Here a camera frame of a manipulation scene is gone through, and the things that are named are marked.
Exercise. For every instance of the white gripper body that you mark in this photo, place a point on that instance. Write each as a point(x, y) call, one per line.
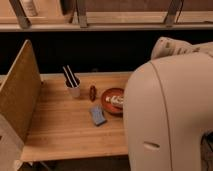
point(116, 101)

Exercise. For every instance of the orange ceramic bowl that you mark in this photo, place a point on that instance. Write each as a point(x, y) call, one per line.
point(107, 106)

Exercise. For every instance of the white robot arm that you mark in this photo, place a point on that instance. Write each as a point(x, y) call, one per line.
point(168, 107)

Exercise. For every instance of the blue sponge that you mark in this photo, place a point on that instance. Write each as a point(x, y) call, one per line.
point(97, 115)

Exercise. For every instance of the small brown figurine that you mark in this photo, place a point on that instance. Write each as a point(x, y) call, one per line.
point(92, 93)

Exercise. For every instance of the white cup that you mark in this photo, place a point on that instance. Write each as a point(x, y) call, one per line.
point(74, 91)

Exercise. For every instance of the black chopstick right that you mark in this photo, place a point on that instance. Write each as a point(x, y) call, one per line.
point(75, 81)

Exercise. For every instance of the black chopstick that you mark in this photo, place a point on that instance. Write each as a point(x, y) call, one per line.
point(75, 81)
point(66, 73)

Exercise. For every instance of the black chopstick left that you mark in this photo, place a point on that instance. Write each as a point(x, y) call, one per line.
point(66, 73)

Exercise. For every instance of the left wooden divider panel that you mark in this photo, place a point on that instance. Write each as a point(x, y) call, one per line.
point(19, 91)

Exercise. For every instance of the white bottle on shelf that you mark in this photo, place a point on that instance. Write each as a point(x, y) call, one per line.
point(30, 8)

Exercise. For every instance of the wooden shelf frame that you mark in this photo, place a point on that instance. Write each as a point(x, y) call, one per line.
point(106, 15)

